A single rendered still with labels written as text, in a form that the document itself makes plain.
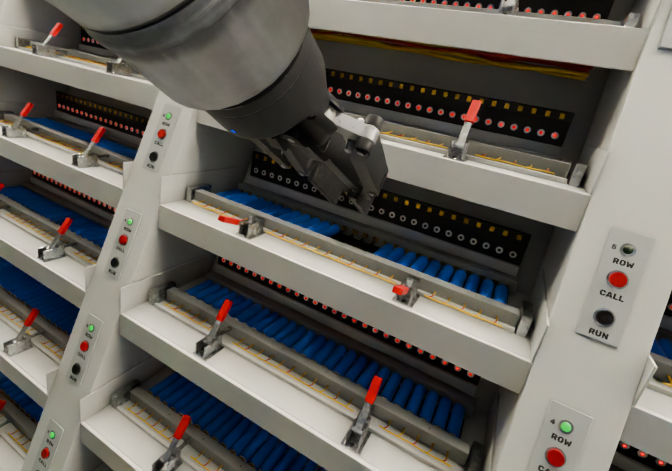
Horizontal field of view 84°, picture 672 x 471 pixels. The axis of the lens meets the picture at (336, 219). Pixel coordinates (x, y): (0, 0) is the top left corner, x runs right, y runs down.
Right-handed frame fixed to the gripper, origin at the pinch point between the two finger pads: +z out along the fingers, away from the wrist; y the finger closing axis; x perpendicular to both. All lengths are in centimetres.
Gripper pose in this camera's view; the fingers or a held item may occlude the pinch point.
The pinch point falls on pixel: (345, 186)
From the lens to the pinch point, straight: 38.2
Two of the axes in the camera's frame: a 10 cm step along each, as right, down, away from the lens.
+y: -8.7, -3.1, 3.9
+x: -4.0, 9.0, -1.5
